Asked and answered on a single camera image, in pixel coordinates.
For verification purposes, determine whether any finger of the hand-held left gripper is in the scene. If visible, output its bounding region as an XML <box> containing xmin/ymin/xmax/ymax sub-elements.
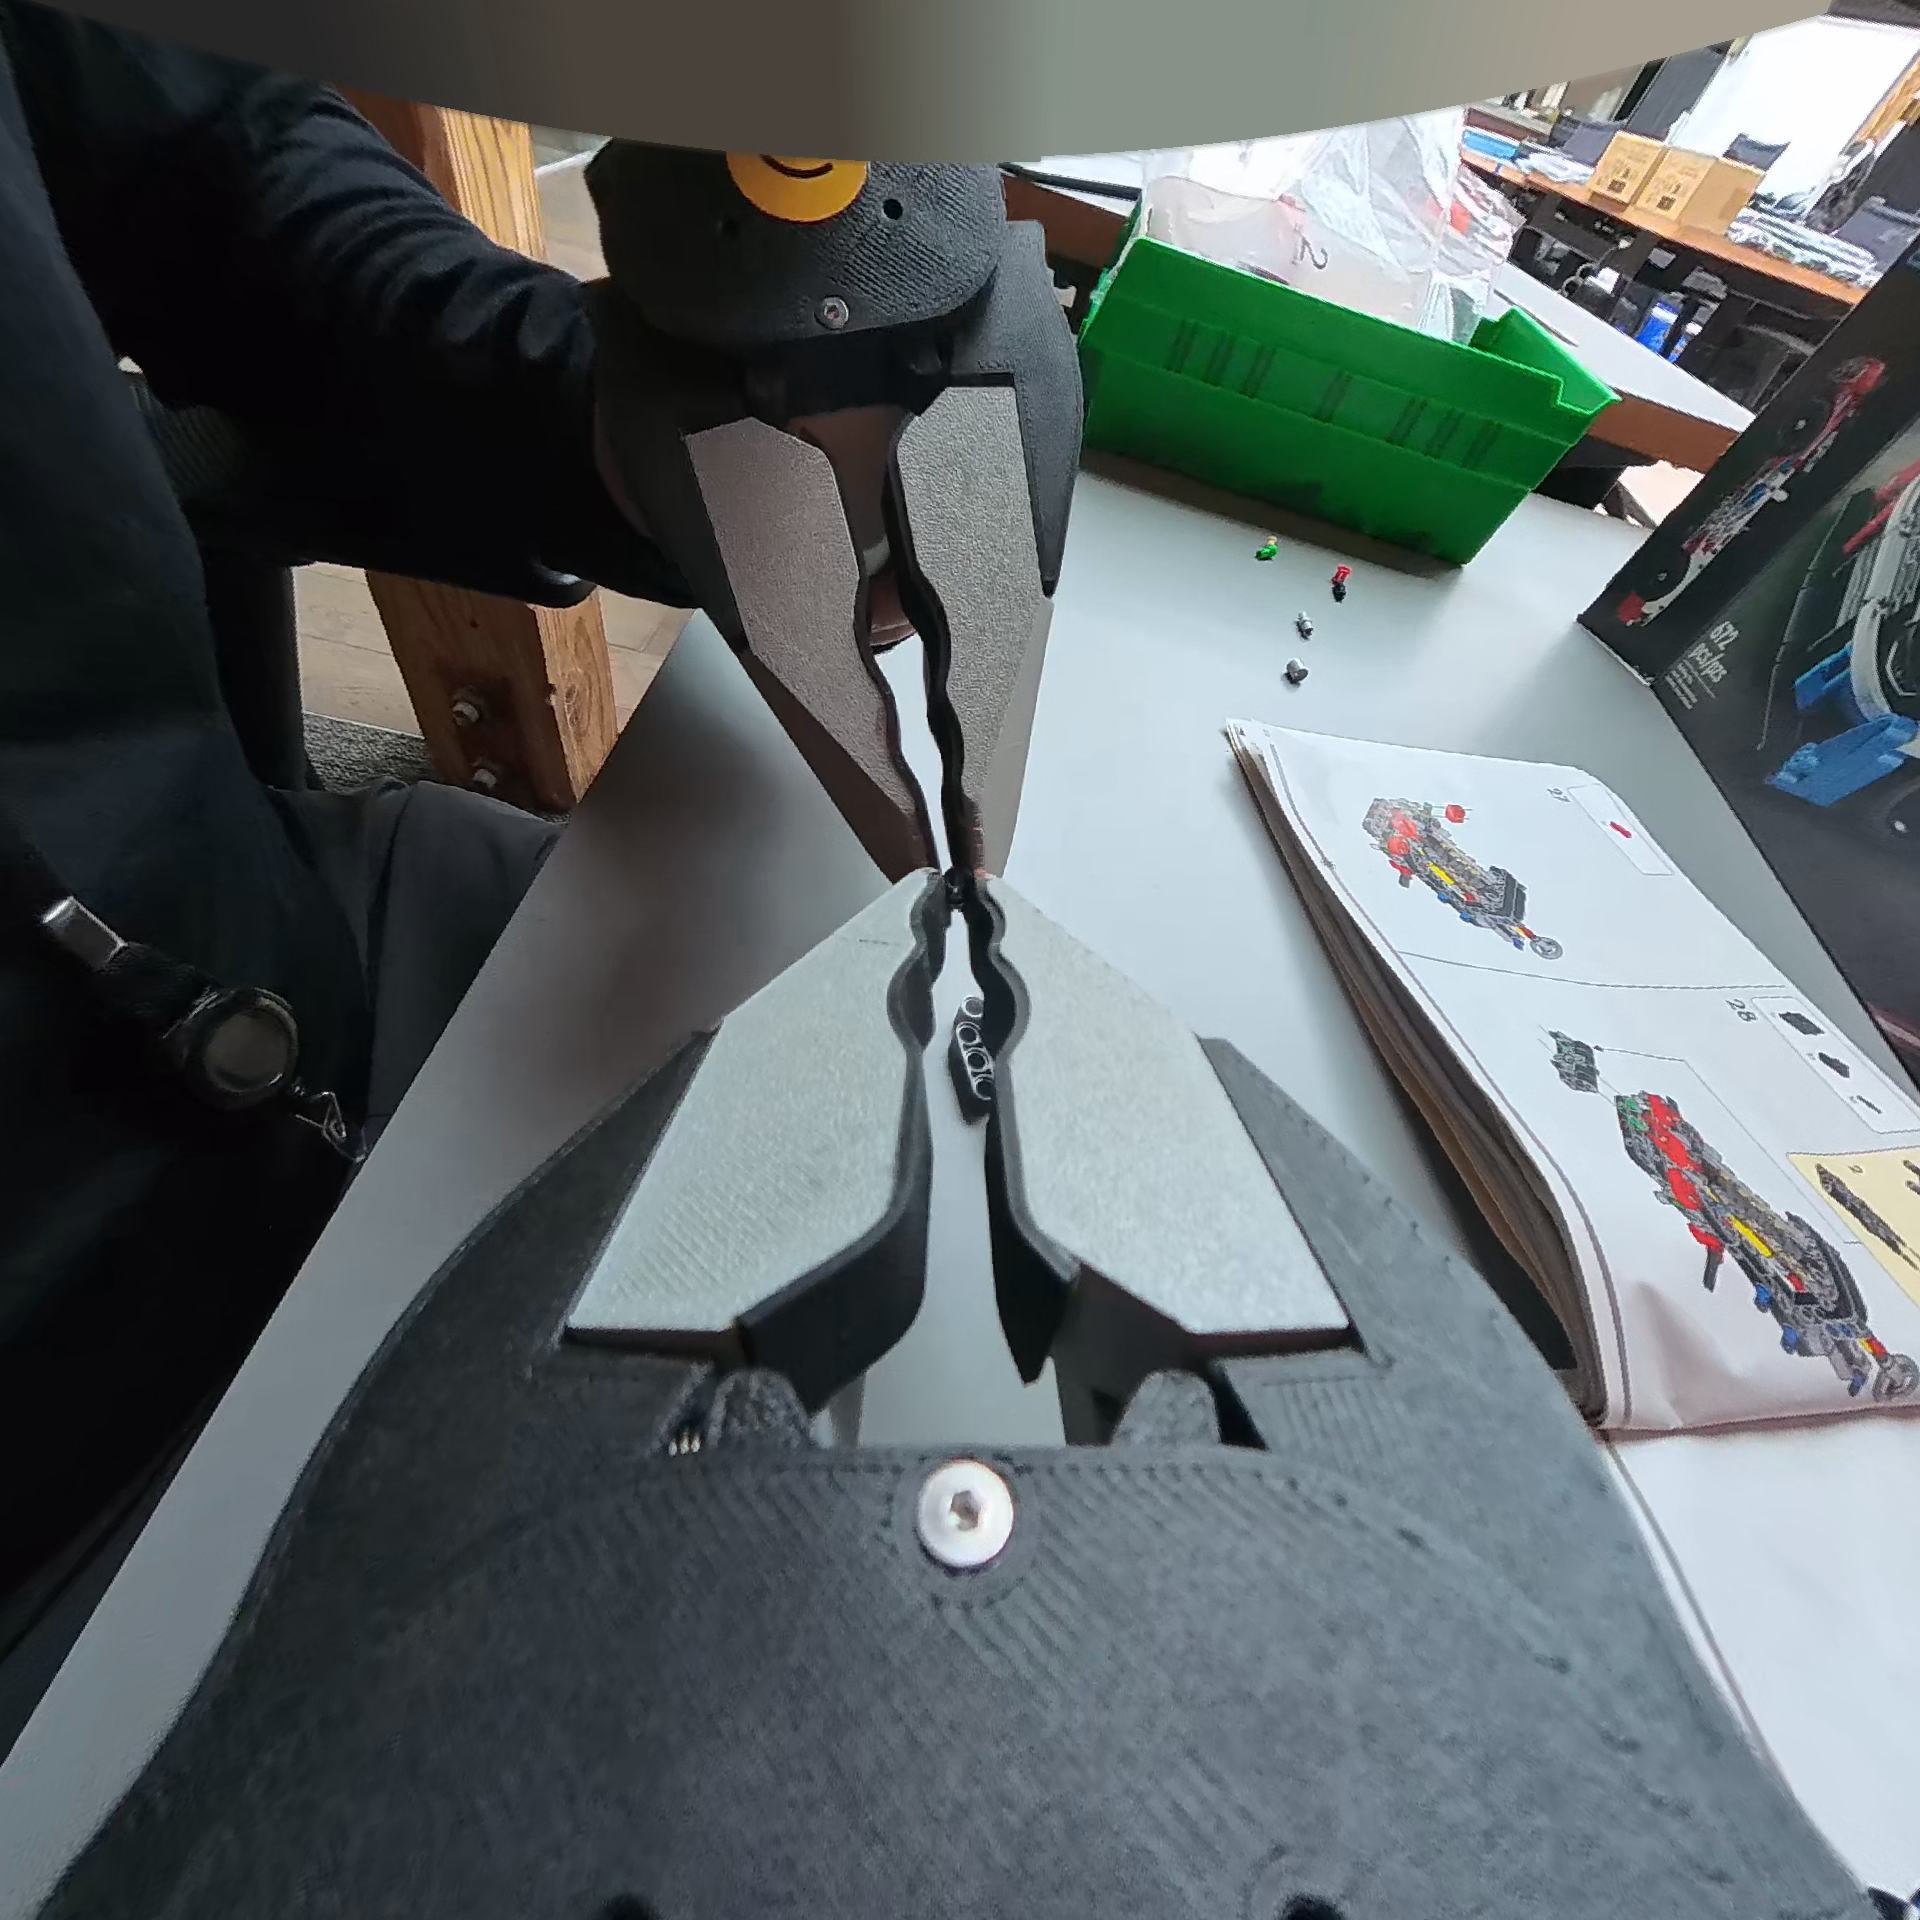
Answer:
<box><xmin>888</xmin><ymin>379</ymin><xmax>1052</xmax><ymax>885</ymax></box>
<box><xmin>682</xmin><ymin>413</ymin><xmax>945</xmax><ymax>882</ymax></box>

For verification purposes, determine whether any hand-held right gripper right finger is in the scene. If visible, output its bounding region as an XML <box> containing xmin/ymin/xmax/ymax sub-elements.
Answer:
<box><xmin>964</xmin><ymin>881</ymin><xmax>1354</xmax><ymax>1386</ymax></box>

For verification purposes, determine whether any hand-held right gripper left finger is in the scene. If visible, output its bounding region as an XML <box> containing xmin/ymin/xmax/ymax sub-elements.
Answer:
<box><xmin>564</xmin><ymin>873</ymin><xmax>955</xmax><ymax>1415</ymax></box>

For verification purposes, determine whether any person's left forearm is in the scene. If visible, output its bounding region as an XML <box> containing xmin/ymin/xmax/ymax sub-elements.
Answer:
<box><xmin>88</xmin><ymin>59</ymin><xmax>662</xmax><ymax>603</ymax></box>

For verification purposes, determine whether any lego instruction booklet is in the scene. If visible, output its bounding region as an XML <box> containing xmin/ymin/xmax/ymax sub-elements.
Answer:
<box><xmin>1227</xmin><ymin>719</ymin><xmax>1920</xmax><ymax>1901</ymax></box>

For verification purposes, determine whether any lego set box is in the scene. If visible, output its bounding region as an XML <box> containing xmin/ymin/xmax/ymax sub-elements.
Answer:
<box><xmin>1577</xmin><ymin>241</ymin><xmax>1920</xmax><ymax>1082</ymax></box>

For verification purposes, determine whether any green plastic storage bin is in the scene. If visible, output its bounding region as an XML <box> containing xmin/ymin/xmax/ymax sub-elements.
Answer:
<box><xmin>1078</xmin><ymin>236</ymin><xmax>1622</xmax><ymax>569</ymax></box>

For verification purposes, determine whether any clear plastic bag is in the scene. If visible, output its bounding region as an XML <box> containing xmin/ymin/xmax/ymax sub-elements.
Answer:
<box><xmin>1145</xmin><ymin>111</ymin><xmax>1517</xmax><ymax>341</ymax></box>

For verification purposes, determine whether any black badge reel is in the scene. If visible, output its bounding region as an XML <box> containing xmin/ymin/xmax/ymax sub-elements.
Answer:
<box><xmin>35</xmin><ymin>892</ymin><xmax>370</xmax><ymax>1163</ymax></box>

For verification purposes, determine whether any person's dark clothing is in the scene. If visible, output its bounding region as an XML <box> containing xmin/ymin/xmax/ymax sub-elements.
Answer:
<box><xmin>0</xmin><ymin>0</ymin><xmax>558</xmax><ymax>1651</ymax></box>

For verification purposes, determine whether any wooden workbench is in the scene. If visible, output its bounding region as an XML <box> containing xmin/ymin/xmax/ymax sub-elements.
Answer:
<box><xmin>1462</xmin><ymin>105</ymin><xmax>1920</xmax><ymax>316</ymax></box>

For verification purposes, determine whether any wooden post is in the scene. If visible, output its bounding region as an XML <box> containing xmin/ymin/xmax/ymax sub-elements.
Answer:
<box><xmin>345</xmin><ymin>93</ymin><xmax>621</xmax><ymax>821</ymax></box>

